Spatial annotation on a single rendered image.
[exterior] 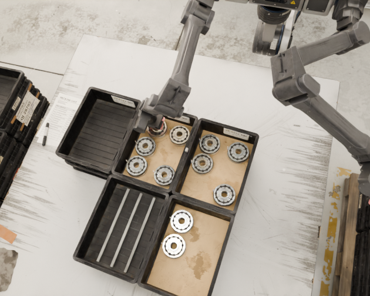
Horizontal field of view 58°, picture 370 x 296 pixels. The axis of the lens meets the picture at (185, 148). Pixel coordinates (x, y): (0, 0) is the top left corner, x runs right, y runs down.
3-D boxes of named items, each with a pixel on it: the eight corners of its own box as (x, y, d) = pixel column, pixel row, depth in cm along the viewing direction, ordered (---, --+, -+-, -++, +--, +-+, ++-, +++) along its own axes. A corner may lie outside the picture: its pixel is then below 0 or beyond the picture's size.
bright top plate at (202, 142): (204, 131, 167) (204, 131, 166) (223, 138, 165) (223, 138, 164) (196, 148, 164) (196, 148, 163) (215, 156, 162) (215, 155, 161)
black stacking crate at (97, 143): (97, 97, 184) (90, 86, 174) (146, 111, 179) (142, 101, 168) (64, 162, 171) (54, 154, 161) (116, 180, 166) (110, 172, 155)
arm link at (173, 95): (193, 102, 99) (162, 88, 97) (175, 123, 111) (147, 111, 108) (217, 6, 121) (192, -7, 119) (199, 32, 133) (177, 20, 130)
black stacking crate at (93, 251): (116, 181, 166) (110, 174, 155) (172, 199, 160) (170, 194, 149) (81, 260, 153) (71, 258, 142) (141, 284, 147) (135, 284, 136)
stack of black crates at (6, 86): (20, 96, 269) (-15, 62, 227) (53, 104, 264) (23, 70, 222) (-4, 141, 255) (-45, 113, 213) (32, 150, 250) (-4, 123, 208)
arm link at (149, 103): (186, 104, 108) (155, 90, 105) (180, 120, 108) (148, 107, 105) (162, 105, 149) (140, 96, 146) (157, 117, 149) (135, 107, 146)
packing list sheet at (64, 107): (56, 92, 201) (56, 91, 200) (91, 100, 197) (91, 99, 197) (33, 141, 190) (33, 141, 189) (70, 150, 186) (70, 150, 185)
